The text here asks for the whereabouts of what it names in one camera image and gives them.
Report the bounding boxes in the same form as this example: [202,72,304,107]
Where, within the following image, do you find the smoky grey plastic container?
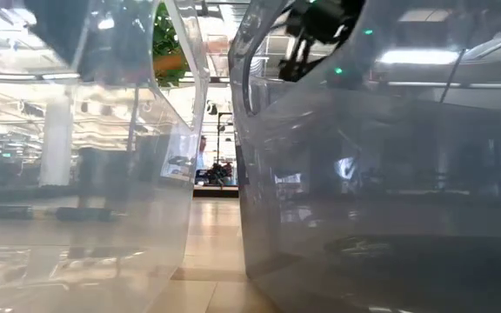
[227,0,501,313]

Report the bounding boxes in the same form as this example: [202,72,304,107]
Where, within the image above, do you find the person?
[195,135,210,183]

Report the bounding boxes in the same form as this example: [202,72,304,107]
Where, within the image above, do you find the red and black machine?
[204,163,237,186]

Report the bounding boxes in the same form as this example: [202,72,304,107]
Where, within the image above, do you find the black stand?
[215,111,235,175]

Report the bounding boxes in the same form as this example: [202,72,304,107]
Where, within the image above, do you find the white column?
[37,97,74,188]

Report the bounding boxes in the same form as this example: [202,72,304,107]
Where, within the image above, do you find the clear plastic container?
[0,0,211,313]

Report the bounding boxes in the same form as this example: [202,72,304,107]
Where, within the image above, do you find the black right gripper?
[277,0,367,83]

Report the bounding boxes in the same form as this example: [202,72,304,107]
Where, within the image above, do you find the black aluminium table frame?
[192,184,240,199]

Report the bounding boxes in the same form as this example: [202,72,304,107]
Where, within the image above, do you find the potted green plant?
[76,2,190,199]

